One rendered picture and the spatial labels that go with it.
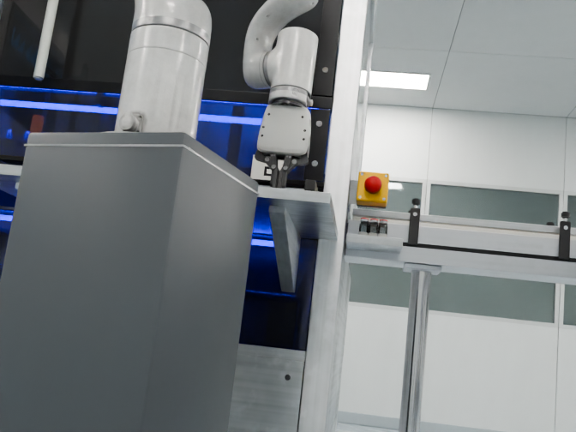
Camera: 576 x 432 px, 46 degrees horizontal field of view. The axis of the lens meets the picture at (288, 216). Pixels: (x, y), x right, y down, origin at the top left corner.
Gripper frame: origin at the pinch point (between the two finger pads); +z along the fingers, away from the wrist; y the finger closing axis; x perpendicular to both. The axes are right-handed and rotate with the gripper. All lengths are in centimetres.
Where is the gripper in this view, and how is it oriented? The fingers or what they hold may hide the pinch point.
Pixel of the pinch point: (278, 181)
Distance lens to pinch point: 132.3
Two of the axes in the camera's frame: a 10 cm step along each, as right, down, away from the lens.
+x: -1.0, -2.3, -9.7
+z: -1.3, 9.7, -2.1
